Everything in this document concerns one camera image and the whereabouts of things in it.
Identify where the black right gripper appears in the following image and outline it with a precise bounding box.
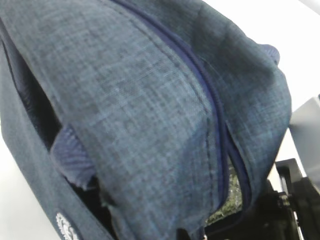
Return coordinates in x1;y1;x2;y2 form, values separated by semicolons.
205;158;320;240

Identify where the dark blue lunch bag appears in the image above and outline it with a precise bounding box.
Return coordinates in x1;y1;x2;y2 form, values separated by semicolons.
0;0;292;240

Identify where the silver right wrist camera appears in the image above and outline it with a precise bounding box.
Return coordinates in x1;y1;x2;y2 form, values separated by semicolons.
289;96;320;190

